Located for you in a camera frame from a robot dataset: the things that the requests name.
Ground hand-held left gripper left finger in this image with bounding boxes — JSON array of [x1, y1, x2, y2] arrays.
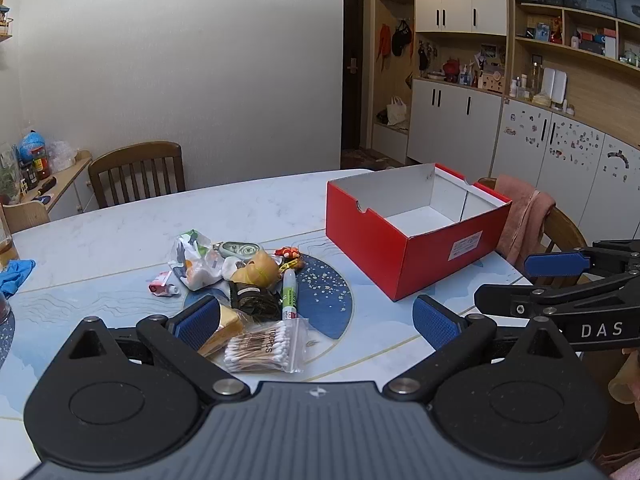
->
[[65, 295, 251, 402]]

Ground white cabinet with stickers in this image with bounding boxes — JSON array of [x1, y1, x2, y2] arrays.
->
[[492, 97, 640, 242]]

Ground white tote bag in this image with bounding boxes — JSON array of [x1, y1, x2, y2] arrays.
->
[[385, 96, 411, 127]]

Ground yellow toy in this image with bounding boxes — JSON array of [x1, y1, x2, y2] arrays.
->
[[230, 251, 282, 289]]

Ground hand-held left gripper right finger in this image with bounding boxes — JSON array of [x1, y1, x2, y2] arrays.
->
[[382, 294, 583, 403]]

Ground dark wooden chair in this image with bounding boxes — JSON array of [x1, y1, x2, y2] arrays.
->
[[87, 141, 187, 210]]

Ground white sideboard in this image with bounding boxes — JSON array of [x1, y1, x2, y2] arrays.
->
[[39, 150, 99, 222]]

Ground black roll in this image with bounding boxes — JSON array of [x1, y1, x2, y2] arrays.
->
[[227, 280, 281, 321]]

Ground white lower cabinet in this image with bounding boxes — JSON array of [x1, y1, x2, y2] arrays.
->
[[405, 78, 504, 181]]

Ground person's right hand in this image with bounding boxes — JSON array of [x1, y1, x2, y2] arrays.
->
[[606, 359, 640, 405]]

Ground yellow biscuit packet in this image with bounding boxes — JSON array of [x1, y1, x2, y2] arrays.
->
[[197, 307, 251, 359]]

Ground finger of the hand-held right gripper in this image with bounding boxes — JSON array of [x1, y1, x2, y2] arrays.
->
[[474, 272, 640, 318], [524, 238, 640, 279]]

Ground green plant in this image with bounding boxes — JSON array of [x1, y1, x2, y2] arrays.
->
[[0, 144, 24, 206]]

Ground white crumpled plastic bag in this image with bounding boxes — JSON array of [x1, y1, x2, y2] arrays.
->
[[47, 140, 79, 174]]

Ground red shoe box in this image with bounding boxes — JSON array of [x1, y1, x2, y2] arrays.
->
[[325, 162, 514, 303]]

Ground blue globe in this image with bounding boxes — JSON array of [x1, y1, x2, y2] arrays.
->
[[19, 131, 49, 162]]

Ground red lid jar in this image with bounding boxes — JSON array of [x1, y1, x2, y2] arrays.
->
[[32, 147, 52, 179]]

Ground cotton swab bag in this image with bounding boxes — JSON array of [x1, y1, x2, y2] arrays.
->
[[222, 319, 309, 375]]

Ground wooden chair under towel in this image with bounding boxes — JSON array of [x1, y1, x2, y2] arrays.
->
[[477, 176, 589, 281]]

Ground pale green correction tape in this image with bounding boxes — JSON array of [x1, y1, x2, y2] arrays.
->
[[217, 241, 264, 261]]

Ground small pink white packet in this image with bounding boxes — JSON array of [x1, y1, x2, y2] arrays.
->
[[148, 270, 181, 299]]

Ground pink towel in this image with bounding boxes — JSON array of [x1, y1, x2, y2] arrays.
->
[[492, 174, 557, 266]]

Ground blue cloth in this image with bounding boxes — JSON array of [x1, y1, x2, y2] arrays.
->
[[0, 259, 37, 299]]

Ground orange toy figure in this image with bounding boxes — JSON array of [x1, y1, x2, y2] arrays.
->
[[275, 245, 306, 271]]

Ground dark door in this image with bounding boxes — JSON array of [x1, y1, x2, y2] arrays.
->
[[342, 0, 374, 152]]

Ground light wooden high chair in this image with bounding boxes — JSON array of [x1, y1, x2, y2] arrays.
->
[[0, 200, 51, 235]]

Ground white container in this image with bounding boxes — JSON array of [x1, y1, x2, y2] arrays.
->
[[542, 67, 569, 106]]

